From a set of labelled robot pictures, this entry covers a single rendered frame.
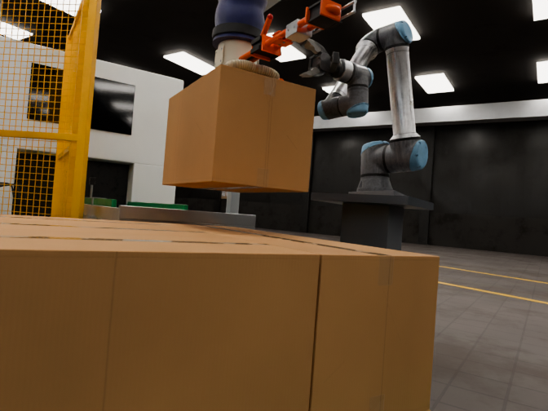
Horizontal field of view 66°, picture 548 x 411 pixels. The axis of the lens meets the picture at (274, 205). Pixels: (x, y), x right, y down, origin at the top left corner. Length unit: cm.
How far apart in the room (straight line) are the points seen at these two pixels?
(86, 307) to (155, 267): 12
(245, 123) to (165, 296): 88
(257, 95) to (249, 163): 24
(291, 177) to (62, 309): 105
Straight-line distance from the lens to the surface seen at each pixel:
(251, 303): 82
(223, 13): 189
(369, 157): 226
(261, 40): 164
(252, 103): 152
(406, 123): 221
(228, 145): 146
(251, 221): 223
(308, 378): 95
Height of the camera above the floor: 62
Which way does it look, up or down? 1 degrees up
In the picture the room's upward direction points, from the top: 4 degrees clockwise
